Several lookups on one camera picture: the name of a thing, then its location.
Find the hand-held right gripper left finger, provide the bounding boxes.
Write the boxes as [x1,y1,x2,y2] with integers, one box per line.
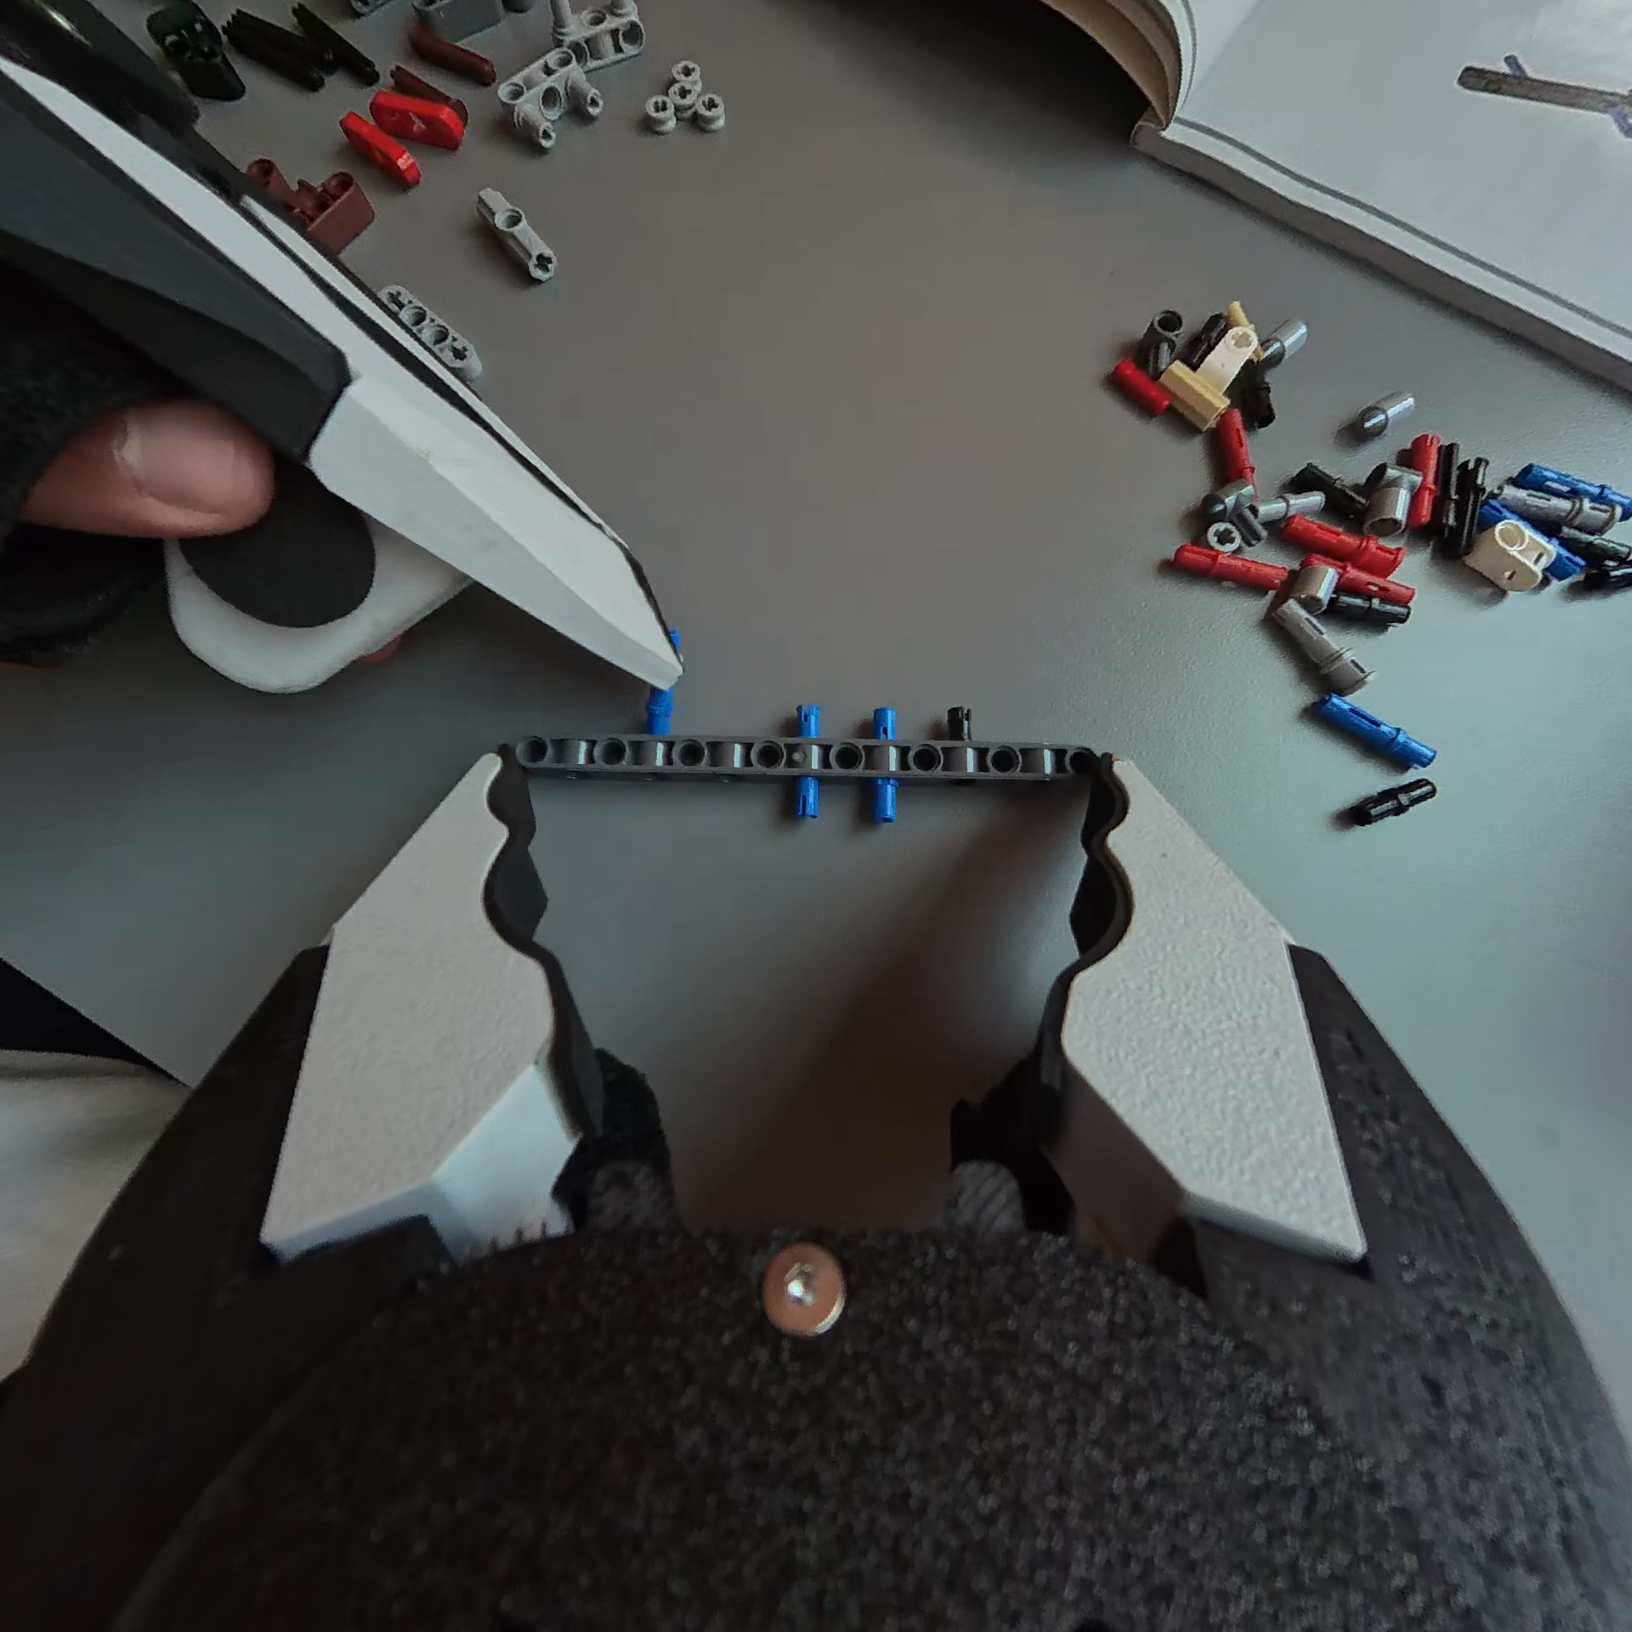
[259,750,607,1265]

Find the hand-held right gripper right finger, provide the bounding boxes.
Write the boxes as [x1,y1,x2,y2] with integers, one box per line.
[1025,755,1371,1265]

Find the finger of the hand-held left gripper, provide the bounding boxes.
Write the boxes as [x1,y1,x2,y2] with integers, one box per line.
[310,376,687,694]
[235,189,680,643]

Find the dark grey lego beam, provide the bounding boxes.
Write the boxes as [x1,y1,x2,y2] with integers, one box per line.
[500,735,1109,783]

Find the short grey lego beam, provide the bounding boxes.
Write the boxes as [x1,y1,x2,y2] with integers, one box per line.
[378,284,485,385]

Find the brown lego piece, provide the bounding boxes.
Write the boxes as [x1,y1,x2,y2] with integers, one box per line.
[245,157,378,257]

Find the grey lego axle connector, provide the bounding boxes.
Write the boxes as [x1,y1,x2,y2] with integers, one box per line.
[475,189,561,283]

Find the black lego connector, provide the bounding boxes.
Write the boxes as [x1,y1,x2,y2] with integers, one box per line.
[147,0,247,103]

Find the black lego axles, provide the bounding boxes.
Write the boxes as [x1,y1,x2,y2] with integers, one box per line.
[223,6,378,92]

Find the dark grey lego pieces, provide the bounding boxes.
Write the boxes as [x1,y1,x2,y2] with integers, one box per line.
[351,0,538,38]

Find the grey triple-hole lego piece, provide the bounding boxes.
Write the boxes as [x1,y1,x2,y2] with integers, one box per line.
[641,60,731,133]

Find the pile of mixed lego pins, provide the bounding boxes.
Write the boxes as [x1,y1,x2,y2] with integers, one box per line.
[1112,301,1632,698]

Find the person's left hand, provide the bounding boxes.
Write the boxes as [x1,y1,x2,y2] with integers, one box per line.
[22,403,277,541]

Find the person's white garment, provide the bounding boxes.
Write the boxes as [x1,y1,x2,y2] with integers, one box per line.
[0,1051,194,1386]

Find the open instruction booklet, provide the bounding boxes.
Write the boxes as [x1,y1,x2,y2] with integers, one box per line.
[1039,0,1632,398]

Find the light grey lego frame piece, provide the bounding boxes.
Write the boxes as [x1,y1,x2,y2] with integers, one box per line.
[497,0,643,154]

